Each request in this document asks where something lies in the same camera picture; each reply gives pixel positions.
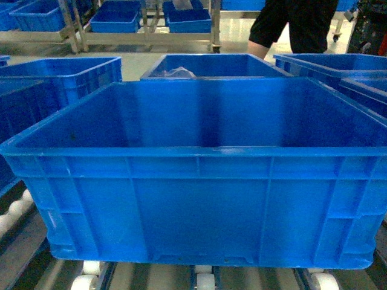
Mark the blue tray on rack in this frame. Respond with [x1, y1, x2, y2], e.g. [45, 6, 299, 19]
[1, 1, 65, 32]
[162, 1, 212, 33]
[90, 1, 142, 33]

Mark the blue crate right neighbour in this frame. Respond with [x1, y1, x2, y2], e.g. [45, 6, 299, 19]
[274, 54, 386, 117]

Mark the white conveyor roller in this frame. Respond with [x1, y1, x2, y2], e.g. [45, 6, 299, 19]
[311, 272, 340, 290]
[70, 260, 102, 290]
[194, 265, 215, 290]

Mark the person in black shorts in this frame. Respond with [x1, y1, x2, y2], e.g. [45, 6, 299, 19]
[247, 0, 338, 59]

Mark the blue tray on rack centre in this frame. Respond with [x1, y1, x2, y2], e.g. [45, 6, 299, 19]
[90, 1, 142, 33]

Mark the blue crate front left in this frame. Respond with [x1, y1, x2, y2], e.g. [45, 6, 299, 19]
[0, 77, 64, 198]

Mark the blue crate left neighbour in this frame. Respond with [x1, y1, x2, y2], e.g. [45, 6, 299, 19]
[1, 57, 122, 111]

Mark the steel shelf rack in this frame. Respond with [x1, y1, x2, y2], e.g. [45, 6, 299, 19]
[1, 1, 259, 54]

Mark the blue tray on rack right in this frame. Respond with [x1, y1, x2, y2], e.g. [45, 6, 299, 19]
[162, 1, 212, 33]

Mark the large blue plastic crate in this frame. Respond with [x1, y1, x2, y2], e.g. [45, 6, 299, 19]
[1, 77, 386, 269]

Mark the blue crate behind centre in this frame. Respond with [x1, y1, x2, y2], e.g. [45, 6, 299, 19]
[140, 54, 291, 80]

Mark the blue tray on rack left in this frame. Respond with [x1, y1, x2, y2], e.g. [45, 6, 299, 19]
[1, 1, 65, 32]

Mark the blue crate neighbour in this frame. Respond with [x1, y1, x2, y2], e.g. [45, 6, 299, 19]
[1, 57, 122, 111]
[274, 54, 386, 117]

